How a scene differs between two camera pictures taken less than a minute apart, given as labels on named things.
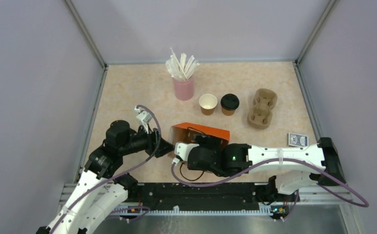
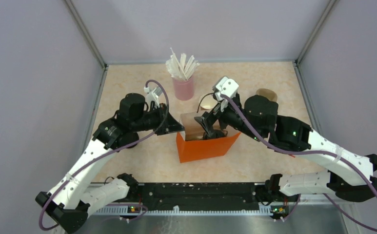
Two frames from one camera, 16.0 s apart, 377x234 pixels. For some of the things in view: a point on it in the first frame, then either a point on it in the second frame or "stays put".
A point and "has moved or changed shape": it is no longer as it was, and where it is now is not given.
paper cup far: [208, 102] stays put
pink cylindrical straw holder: [184, 89] stays put
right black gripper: [211, 142] to [208, 120]
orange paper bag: [186, 132] has moved or changed shape
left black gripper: [152, 138] to [161, 111]
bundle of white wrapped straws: [179, 70] stays put
